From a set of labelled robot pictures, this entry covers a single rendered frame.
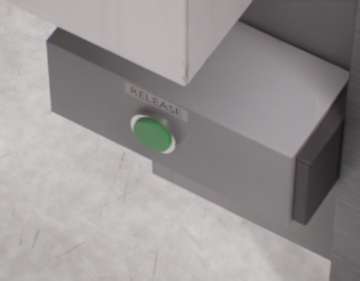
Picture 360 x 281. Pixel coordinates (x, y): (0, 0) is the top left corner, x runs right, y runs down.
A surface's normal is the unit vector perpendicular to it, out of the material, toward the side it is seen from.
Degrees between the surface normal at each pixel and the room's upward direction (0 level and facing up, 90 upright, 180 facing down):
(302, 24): 90
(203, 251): 0
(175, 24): 90
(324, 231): 90
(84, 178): 0
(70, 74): 90
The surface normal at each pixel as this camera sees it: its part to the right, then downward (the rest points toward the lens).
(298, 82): 0.00, -0.61
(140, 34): -0.52, 0.68
